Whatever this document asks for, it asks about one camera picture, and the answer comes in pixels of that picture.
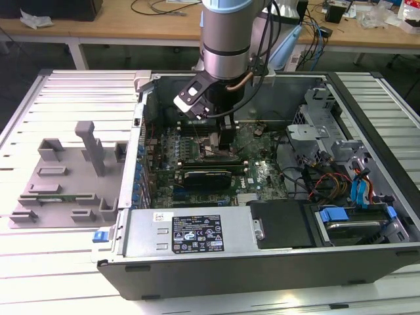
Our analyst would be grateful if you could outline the small black cube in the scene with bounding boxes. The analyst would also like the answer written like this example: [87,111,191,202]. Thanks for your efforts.
[324,3,346,24]

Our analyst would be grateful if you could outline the yellow red wire bundle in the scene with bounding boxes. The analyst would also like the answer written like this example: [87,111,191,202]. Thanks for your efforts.
[311,173,351,201]

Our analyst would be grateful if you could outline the black RAM slot bank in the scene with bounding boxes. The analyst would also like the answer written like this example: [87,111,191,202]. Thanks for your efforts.
[178,158,249,174]
[176,119,221,137]

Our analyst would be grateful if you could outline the wooden desk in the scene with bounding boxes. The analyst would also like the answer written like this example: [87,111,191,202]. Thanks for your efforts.
[0,0,420,72]

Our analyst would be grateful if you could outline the green motherboard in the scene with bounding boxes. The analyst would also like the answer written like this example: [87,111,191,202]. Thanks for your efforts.
[140,121,289,209]

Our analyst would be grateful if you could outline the silver chipset heat sink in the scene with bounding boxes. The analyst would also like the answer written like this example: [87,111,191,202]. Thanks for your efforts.
[236,193,261,207]

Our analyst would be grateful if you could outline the large black box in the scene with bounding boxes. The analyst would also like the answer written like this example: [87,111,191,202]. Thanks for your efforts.
[0,0,104,22]

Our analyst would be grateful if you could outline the metal drive cage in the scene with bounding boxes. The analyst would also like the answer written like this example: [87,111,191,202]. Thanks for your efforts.
[284,85,370,173]

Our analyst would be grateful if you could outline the CPU socket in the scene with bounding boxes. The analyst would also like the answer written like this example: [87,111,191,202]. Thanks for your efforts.
[198,136,236,159]

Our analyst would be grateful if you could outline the black wire bundle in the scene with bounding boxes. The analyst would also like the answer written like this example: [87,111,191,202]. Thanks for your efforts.
[274,131,316,200]

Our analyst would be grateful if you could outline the blue flat wire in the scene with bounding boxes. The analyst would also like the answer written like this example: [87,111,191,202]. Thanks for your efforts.
[350,166,371,210]

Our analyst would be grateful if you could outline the black plastic drive shroud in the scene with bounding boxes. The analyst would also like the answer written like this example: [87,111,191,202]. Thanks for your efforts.
[245,199,316,249]

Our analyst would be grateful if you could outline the open black PC case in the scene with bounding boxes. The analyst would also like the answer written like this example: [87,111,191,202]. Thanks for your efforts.
[90,70,420,301]

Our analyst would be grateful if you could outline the red white bag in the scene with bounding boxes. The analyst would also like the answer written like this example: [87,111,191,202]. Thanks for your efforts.
[397,0,420,33]

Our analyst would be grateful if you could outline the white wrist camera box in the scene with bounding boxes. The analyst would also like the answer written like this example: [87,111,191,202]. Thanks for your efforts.
[173,73,213,121]

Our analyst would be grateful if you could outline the clear plastic bags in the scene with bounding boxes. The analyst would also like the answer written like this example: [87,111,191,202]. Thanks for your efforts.
[359,5,400,30]

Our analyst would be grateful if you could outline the grey power supply with label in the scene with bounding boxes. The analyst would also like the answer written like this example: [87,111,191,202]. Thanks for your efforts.
[123,207,259,259]

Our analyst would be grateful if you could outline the grey parts rack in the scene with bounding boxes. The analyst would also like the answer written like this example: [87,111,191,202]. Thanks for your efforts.
[9,120,131,230]

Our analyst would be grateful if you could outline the white crumpled plastic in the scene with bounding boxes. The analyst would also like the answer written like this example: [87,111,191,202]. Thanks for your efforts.
[19,8,54,30]

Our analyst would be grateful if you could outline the white box with barcode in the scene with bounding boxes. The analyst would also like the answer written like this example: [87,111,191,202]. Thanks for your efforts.
[287,52,301,72]

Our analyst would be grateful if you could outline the black graphics card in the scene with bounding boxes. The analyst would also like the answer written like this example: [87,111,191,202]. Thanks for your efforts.
[181,168,233,191]

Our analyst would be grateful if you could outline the green RAM stick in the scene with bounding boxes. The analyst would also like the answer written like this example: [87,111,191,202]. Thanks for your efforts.
[20,194,95,203]

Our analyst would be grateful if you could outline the hard disk in blue carrier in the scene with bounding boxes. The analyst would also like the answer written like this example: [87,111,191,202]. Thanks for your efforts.
[316,205,400,247]

